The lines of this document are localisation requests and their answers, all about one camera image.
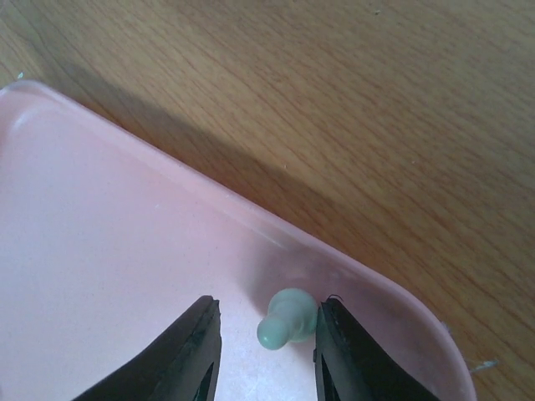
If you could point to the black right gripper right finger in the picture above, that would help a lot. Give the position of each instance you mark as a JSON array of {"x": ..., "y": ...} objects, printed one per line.
[{"x": 351, "y": 365}]

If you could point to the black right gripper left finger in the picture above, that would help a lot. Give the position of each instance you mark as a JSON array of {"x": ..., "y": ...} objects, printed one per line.
[{"x": 182, "y": 363}]

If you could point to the white chess piece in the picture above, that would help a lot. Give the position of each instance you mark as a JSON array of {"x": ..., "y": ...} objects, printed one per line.
[{"x": 291, "y": 318}]

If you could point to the pink plastic tray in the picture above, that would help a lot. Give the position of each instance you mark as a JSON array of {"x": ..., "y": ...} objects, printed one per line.
[{"x": 105, "y": 241}]

